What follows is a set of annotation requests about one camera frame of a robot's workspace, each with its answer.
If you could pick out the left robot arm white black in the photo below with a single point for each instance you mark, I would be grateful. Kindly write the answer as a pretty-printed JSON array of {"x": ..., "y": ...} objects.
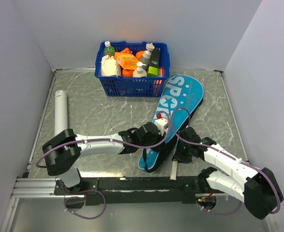
[{"x": 63, "y": 150}]

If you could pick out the badminton racket white grip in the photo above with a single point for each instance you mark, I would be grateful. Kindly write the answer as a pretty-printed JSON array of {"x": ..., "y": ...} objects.
[{"x": 174, "y": 169}]

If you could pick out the blue plastic shopping basket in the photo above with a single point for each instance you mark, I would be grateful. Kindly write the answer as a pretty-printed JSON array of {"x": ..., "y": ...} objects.
[{"x": 132, "y": 86}]

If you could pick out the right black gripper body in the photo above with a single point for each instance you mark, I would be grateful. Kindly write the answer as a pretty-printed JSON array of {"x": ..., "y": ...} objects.
[{"x": 179, "y": 152}]

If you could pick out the white shuttlecock tube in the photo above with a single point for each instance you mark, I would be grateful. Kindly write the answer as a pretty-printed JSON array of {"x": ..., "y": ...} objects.
[{"x": 61, "y": 112}]

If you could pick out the green bottle white cap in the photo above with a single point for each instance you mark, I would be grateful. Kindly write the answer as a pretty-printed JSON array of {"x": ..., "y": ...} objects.
[{"x": 109, "y": 50}]

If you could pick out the black green carton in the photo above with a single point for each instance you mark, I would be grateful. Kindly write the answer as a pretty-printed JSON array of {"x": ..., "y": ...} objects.
[{"x": 152, "y": 70}]

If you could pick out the blue sport racket bag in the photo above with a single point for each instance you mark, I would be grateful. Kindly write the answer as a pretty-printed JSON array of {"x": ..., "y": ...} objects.
[{"x": 180, "y": 98}]

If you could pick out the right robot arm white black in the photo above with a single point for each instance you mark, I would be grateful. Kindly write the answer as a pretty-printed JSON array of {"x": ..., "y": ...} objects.
[{"x": 256, "y": 188}]

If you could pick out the white cloth pouch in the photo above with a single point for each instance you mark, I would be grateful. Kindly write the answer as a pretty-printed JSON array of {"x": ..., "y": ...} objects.
[{"x": 109, "y": 66}]

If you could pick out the orange snack box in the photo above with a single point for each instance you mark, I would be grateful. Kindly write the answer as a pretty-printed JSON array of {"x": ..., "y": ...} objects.
[{"x": 126, "y": 59}]

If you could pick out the orange round fruit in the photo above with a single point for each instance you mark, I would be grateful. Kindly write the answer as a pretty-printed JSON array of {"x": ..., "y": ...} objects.
[{"x": 127, "y": 73}]

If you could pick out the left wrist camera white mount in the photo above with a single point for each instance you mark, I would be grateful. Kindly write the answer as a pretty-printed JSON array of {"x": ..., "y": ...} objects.
[{"x": 161, "y": 123}]

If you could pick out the white pump lotion bottle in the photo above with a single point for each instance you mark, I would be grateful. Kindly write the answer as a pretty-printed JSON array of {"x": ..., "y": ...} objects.
[{"x": 139, "y": 72}]

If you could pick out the grey bottle beige cap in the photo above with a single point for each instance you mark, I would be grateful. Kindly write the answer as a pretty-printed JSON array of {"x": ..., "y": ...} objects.
[{"x": 145, "y": 58}]

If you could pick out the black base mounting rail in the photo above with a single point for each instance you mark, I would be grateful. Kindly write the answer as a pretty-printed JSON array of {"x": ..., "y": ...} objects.
[{"x": 184, "y": 189}]

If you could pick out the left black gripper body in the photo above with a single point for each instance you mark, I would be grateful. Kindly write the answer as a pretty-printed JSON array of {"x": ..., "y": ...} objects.
[{"x": 160, "y": 141}]

